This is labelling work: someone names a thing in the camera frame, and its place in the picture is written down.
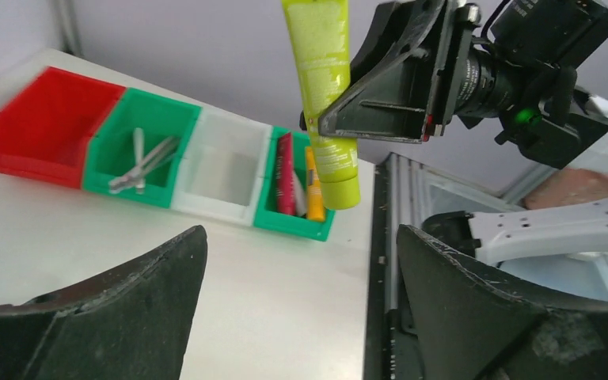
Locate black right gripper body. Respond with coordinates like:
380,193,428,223
424,1,608,169

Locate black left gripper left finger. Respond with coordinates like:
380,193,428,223
0,226,207,379

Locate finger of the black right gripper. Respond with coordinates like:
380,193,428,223
348,1,449,97
318,49,435,143

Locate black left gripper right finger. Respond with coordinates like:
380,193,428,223
397,225,608,379

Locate green toothpaste tube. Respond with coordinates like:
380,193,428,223
281,1,361,211

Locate red toothpaste tube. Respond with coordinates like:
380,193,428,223
275,132,295,215

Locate white toothpaste tube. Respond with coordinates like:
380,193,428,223
292,170,308,218

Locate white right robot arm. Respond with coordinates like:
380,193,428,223
317,1,608,264

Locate yellow toothpaste tube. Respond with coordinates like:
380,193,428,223
305,146,326,223

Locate green bin with toothpaste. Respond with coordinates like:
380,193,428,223
253,126,335,241

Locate green bin with toothbrushes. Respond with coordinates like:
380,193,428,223
81,88,202,209

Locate white storage bin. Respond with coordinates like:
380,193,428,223
170,108,272,226

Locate red storage bin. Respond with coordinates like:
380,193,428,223
0,66,126,188

